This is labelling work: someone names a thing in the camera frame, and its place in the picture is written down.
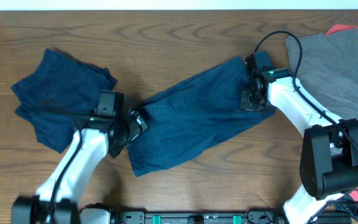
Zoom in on folded navy blue garment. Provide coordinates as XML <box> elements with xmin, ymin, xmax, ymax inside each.
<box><xmin>11</xmin><ymin>49</ymin><xmax>117</xmax><ymax>153</ymax></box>

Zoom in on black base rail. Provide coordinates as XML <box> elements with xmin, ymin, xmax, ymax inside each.
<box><xmin>79</xmin><ymin>202</ymin><xmax>351</xmax><ymax>224</ymax></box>

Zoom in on grey shorts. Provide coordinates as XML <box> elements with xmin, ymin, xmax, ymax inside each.
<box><xmin>285</xmin><ymin>29</ymin><xmax>358</xmax><ymax>119</ymax></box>

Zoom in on black garment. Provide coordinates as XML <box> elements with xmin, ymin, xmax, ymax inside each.
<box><xmin>333</xmin><ymin>203</ymin><xmax>358</xmax><ymax>222</ymax></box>

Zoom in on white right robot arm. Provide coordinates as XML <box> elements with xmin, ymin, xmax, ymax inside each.
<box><xmin>241</xmin><ymin>68</ymin><xmax>358</xmax><ymax>223</ymax></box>

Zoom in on navy blue shorts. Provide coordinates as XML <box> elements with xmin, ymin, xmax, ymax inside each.
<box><xmin>127</xmin><ymin>56</ymin><xmax>275</xmax><ymax>177</ymax></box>

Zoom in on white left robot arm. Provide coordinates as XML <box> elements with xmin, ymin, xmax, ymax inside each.
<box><xmin>11</xmin><ymin>110</ymin><xmax>149</xmax><ymax>224</ymax></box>

